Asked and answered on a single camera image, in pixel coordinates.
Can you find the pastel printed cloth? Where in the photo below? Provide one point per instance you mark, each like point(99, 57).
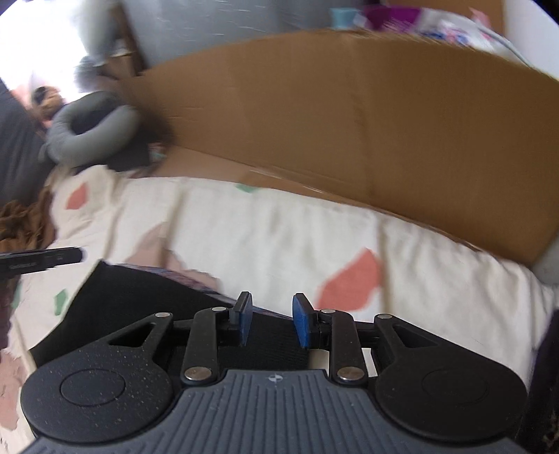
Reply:
point(158, 153)

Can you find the grey neck pillow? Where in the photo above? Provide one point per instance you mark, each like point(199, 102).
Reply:
point(105, 131)

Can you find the black cloth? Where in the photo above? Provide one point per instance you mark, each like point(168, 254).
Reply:
point(131, 159)

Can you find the purple and white detergent bag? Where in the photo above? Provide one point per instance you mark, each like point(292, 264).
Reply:
point(393, 17)

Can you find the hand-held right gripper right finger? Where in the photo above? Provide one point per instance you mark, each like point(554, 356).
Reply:
point(301, 321)

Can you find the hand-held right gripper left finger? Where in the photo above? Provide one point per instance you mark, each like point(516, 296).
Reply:
point(244, 318)

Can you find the brown teddy bear toy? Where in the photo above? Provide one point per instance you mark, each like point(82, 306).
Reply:
point(50, 98)

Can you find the folded cardboard sheet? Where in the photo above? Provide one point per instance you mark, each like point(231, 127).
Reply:
point(371, 109)

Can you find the brown garment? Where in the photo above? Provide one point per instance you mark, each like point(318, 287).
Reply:
point(22, 222)

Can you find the pile of black clothes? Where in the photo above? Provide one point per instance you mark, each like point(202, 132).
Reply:
point(543, 371)

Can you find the dark grey pillow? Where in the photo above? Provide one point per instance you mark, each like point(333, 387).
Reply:
point(17, 148)

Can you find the detergent bottle with blue cap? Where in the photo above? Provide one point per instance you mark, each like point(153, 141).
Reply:
point(343, 17)

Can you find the cream bear-print bed sheet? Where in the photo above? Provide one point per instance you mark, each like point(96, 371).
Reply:
point(284, 231)

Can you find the black smocked-waist garment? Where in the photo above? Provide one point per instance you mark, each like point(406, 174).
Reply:
point(144, 297)

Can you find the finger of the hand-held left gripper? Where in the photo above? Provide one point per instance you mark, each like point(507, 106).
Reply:
point(43, 258)

